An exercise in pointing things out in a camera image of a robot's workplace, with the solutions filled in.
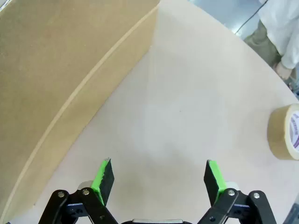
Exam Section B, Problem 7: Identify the brown packing tape roll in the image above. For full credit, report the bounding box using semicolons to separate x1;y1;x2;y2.
267;103;299;161

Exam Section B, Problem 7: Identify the person's left forearm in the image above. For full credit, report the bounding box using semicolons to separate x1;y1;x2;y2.
279;21;299;70

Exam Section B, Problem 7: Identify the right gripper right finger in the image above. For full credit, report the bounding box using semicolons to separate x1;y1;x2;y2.
197;159;278;224

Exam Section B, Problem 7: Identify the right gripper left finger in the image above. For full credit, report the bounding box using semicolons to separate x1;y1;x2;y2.
38;157;117;224

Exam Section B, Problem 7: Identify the large brown cardboard box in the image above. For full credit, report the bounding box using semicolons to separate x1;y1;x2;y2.
0;0;161;222

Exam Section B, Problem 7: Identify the person in white cardigan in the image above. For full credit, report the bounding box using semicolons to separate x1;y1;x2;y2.
242;0;299;70

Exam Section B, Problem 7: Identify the person's left hand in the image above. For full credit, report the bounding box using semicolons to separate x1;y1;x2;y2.
274;62;293;80

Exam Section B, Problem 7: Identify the thin black floor cable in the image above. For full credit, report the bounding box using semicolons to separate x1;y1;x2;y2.
235;0;269;34

